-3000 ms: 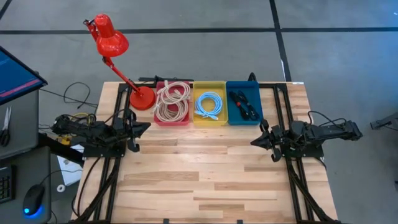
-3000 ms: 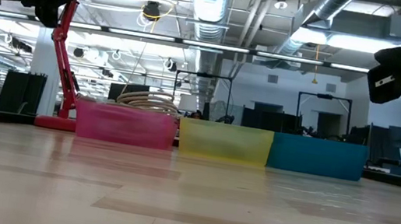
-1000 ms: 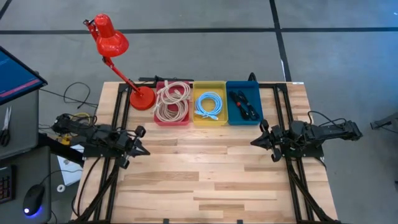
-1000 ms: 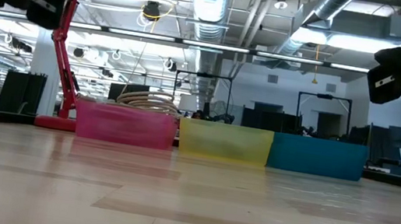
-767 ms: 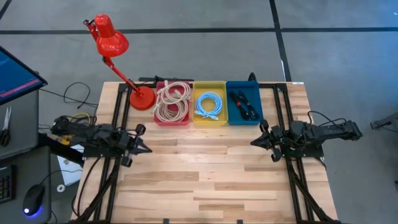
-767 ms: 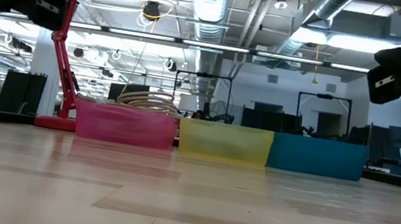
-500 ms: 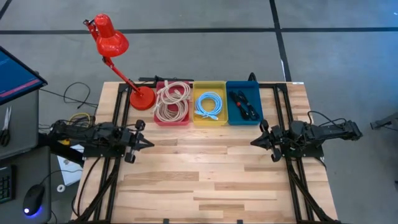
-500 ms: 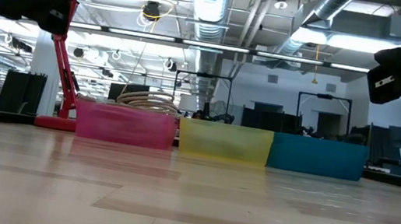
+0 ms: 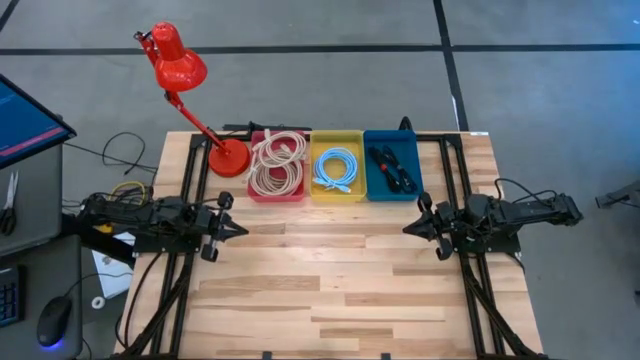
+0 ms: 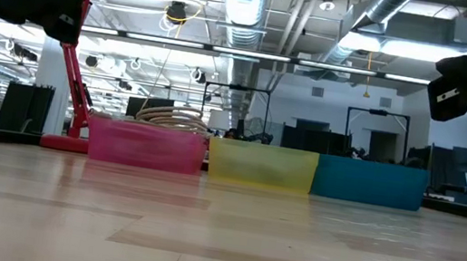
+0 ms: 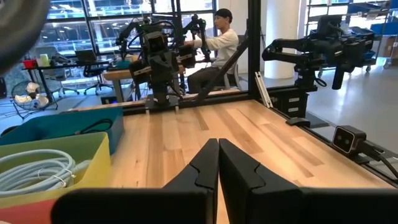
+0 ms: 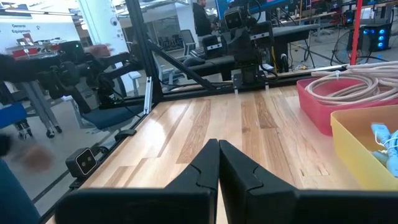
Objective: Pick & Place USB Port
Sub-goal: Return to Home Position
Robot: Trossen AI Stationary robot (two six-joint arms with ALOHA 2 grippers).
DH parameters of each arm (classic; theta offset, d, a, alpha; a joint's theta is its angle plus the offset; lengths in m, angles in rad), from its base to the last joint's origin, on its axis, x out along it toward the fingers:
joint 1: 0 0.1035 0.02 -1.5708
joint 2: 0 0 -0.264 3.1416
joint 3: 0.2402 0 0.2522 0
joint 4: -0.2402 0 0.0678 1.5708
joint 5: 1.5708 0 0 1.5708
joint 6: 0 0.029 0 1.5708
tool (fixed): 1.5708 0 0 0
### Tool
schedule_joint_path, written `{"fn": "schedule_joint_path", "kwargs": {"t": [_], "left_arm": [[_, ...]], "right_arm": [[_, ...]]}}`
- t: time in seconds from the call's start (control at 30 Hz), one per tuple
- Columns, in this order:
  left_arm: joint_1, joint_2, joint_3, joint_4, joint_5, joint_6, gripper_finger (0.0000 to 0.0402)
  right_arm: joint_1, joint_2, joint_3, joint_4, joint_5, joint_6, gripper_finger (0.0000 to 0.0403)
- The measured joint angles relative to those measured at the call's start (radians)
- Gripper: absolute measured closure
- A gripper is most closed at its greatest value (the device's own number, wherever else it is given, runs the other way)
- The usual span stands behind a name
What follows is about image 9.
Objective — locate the black desk beam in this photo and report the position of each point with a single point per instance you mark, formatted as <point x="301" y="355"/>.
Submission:
<point x="95" y="242"/>

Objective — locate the scissors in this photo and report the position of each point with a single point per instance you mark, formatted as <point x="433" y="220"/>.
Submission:
<point x="11" y="190"/>

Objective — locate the black aluminium table frame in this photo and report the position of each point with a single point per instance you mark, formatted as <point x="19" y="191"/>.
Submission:
<point x="197" y="141"/>

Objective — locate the blue plastic bin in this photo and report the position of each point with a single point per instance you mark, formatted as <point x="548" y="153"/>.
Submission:
<point x="375" y="192"/>

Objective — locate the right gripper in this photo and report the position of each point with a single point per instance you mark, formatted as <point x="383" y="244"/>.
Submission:
<point x="444" y="225"/>

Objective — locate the red desk lamp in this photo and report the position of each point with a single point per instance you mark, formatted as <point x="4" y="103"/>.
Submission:
<point x="177" y="65"/>

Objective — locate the white sticker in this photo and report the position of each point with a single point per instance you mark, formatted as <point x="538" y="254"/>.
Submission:
<point x="478" y="133"/>

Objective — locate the white paper sheet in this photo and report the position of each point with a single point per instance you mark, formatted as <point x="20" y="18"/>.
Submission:
<point x="112" y="280"/>

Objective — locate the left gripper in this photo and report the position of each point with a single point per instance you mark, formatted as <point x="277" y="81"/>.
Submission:
<point x="210" y="225"/>

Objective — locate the black keyboard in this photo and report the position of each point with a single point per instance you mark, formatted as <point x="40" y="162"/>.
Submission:
<point x="10" y="297"/>

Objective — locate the yellow plastic bin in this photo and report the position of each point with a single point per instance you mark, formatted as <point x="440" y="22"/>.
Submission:
<point x="320" y="140"/>

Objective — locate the black slim bar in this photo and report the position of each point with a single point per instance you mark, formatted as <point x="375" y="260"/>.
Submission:
<point x="260" y="127"/>

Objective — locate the computer monitor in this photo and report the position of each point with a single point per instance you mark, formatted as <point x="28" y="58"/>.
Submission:
<point x="25" y="120"/>

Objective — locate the grey side desk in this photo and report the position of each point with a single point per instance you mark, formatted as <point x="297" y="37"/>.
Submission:
<point x="40" y="210"/>

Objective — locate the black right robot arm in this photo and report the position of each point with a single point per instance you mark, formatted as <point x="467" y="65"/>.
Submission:
<point x="525" y="212"/>

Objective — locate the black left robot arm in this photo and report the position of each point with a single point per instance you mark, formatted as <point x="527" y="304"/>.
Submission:
<point x="150" y="215"/>

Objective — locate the red plastic bin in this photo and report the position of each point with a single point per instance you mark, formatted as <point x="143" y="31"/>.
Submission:
<point x="280" y="198"/>

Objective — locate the black computer mouse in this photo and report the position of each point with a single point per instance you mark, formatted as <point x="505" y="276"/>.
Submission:
<point x="52" y="317"/>

